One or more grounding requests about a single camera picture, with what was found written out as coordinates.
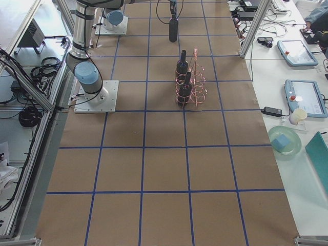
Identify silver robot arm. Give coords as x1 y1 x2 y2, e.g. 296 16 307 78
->
66 1 136 105
99 1 179 35

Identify dark wine bottle upright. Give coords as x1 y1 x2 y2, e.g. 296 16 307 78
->
176 50 189 83

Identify blue teach pendant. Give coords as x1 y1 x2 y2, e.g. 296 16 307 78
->
284 79 327 118
277 40 318 67

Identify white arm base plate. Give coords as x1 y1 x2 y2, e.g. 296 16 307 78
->
95 16 128 36
74 80 119 113

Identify green glass plate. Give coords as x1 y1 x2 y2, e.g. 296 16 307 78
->
268 126 302 156

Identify white paper cup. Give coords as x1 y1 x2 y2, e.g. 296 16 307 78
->
289 108 308 125

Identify dark wine bottle under handle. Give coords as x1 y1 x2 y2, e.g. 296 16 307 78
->
177 72 192 107

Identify aluminium frame post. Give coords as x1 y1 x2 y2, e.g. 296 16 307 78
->
239 0 271 58

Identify dark wine bottle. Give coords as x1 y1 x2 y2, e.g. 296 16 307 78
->
177 72 192 107
169 15 179 42
176 50 189 83

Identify grey metal box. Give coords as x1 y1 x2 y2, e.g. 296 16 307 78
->
14 18 45 54

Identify blue teach pendant upper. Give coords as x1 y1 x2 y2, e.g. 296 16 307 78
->
277 40 318 67

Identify blue teach pendant lower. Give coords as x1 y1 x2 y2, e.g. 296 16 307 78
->
284 79 327 118

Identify teal flat box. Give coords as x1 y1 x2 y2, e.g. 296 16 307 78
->
305 132 327 193

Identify black adapter on table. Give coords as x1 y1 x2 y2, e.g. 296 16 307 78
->
261 107 282 117

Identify blue foam block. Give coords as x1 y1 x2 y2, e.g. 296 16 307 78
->
271 134 291 151

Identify black small device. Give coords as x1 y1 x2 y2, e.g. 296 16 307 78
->
257 37 273 48

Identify copper wire wine basket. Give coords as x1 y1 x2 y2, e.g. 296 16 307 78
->
175 47 207 107

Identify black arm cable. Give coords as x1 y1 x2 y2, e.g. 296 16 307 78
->
156 0 185 25

